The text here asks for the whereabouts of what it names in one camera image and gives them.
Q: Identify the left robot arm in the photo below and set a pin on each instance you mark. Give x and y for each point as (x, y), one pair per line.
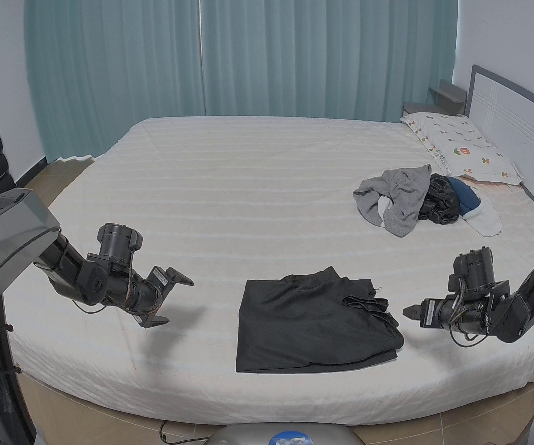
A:
(7, 239)

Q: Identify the bed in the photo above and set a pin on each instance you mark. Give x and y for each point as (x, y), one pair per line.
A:
(248, 193)

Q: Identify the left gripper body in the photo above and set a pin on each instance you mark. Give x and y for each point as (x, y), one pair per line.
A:
(151, 295)

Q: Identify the black shiny garment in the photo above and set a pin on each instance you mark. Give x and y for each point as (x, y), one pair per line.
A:
(440, 202)

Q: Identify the grey bedside table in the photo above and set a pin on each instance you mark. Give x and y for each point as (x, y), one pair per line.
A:
(447, 91)

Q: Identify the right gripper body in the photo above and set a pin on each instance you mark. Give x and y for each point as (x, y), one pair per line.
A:
(438, 314)

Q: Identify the small white garment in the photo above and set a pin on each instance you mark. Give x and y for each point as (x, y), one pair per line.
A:
(384, 209)

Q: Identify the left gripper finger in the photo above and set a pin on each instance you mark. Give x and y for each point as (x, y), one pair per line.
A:
(155, 321)
(179, 278)

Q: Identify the white printed pillow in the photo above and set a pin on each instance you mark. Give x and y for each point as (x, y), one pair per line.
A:
(461, 146)

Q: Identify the black T-shirt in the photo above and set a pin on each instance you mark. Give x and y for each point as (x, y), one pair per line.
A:
(304, 327)

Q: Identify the blue-green curtain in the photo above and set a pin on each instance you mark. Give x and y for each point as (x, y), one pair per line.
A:
(118, 63)
(331, 40)

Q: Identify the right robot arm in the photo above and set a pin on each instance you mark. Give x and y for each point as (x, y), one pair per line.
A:
(526, 299)

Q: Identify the grey garment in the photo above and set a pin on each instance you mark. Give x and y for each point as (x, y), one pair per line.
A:
(406, 197)

